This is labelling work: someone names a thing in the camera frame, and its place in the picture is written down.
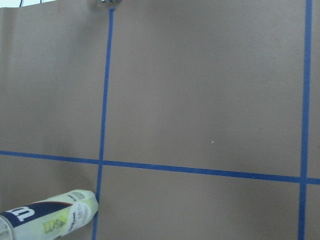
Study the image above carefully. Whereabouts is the white blue tennis ball can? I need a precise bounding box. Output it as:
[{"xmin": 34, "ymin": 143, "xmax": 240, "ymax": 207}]
[{"xmin": 0, "ymin": 189, "xmax": 99, "ymax": 240}]

